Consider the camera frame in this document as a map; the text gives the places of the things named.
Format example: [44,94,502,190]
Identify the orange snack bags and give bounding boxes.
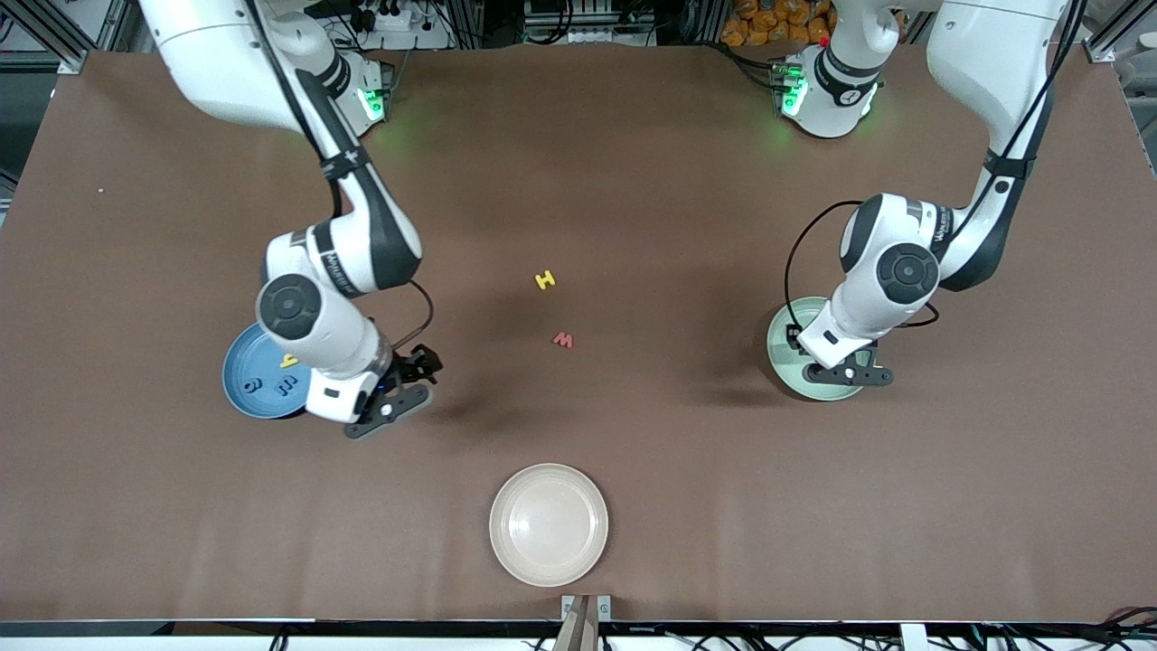
[720,0,837,48]

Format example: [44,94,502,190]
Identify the green plate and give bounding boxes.
[767,297,878,402]

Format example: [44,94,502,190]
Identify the aluminium frame profile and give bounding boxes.
[1085,0,1157,64]
[0,0,100,73]

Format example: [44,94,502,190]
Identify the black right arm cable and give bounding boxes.
[242,0,435,352]

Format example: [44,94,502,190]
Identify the metal mount bracket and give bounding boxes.
[553,594,613,651]

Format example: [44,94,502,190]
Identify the white power strip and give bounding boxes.
[348,0,453,51]

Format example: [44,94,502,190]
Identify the brown table cover sheet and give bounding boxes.
[0,43,1157,625]

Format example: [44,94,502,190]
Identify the beige plate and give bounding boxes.
[489,463,609,588]

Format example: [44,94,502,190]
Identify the blue plate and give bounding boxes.
[221,324,313,420]

